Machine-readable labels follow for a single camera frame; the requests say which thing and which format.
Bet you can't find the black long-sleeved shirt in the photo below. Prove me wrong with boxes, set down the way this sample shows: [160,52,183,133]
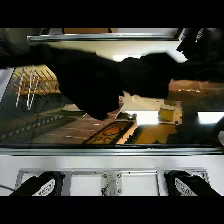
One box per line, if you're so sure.
[0,43,224,122]

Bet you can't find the silver frame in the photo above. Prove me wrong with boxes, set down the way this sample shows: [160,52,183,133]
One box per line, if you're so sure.
[0,32,224,197]

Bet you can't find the black cable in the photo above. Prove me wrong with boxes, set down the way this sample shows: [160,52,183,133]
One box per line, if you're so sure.
[0,184,16,193]

